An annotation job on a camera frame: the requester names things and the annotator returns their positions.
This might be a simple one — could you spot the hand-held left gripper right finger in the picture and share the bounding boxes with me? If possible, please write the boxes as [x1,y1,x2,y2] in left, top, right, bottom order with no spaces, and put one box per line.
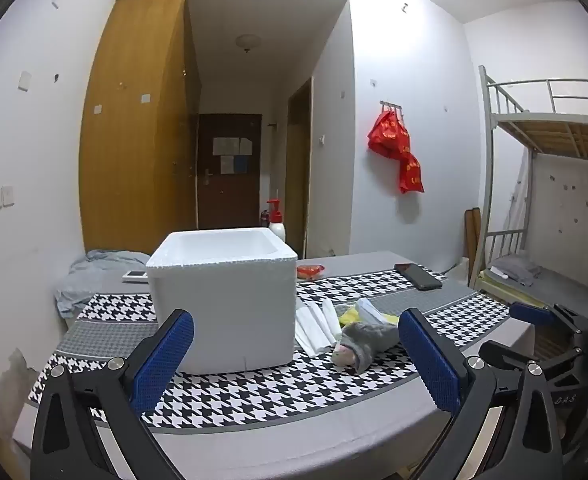
[398,307,575,480]

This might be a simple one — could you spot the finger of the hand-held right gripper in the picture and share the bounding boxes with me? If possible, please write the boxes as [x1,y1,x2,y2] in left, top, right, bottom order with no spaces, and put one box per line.
[478,341,582,386]
[510,301,588,335]

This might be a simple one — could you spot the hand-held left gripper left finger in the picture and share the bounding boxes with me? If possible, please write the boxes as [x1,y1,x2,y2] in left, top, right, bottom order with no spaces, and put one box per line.
[31,308,195,480]

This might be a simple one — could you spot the grey plush sock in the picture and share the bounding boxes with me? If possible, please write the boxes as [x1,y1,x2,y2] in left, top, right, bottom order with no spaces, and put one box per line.
[333,321,401,373]

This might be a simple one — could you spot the white styrofoam box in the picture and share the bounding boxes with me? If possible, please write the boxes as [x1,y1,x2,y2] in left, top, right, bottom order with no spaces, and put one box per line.
[146,227,299,376]

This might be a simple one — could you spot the white plastic packet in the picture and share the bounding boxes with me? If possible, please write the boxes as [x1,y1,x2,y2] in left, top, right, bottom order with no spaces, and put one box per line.
[355,298,387,332]

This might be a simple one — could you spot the yellow foam net sleeve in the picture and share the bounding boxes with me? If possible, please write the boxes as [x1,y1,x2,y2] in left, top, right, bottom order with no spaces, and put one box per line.
[338,306,401,328]

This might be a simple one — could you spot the white foam sheet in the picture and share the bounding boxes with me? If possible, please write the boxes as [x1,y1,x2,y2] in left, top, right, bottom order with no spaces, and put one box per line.
[320,299,345,341]

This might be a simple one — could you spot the white socks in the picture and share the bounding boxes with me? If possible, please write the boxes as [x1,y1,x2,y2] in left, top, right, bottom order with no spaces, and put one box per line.
[295,305,335,359]

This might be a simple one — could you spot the grey pillow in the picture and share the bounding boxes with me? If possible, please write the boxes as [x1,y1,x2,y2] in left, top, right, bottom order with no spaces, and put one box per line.
[489,254,543,287]

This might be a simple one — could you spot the black smartphone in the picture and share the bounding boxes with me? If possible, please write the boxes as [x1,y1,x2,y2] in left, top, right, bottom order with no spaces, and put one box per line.
[394,262,444,292]

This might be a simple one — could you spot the leaning wooden board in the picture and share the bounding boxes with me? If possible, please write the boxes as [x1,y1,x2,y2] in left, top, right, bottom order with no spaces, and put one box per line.
[465,207,482,288]

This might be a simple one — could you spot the grey blue crumpled cloth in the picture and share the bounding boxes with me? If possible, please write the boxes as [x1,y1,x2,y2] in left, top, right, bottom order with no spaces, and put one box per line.
[55,248,151,318]

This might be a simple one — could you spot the grey houndstooth tablecloth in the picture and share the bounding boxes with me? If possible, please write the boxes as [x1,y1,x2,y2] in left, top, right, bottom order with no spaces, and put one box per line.
[11,250,537,480]

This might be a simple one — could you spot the white red pump bottle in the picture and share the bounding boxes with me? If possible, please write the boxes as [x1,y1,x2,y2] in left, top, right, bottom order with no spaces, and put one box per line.
[266,199,287,243]

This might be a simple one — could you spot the dark brown entrance door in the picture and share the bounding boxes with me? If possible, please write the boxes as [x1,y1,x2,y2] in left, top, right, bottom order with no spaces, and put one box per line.
[197,113,263,231]

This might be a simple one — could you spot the red shopping bag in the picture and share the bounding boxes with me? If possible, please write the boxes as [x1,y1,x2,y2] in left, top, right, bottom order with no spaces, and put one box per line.
[367,108,411,159]
[398,151,425,195]

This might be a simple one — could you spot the white metal bunk bed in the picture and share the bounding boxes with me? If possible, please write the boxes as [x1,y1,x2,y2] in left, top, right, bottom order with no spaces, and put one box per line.
[466,65,588,311]

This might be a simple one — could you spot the blue white paper notice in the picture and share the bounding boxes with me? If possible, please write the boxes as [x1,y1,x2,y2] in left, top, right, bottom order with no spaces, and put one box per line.
[220,155,249,175]

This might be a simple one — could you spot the wooden wardrobe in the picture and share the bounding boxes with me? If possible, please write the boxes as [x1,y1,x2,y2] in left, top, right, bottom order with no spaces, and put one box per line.
[78,0,202,256]

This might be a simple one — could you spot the wooden side door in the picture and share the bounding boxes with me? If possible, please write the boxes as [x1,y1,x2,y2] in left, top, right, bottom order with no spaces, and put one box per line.
[286,76,315,258]

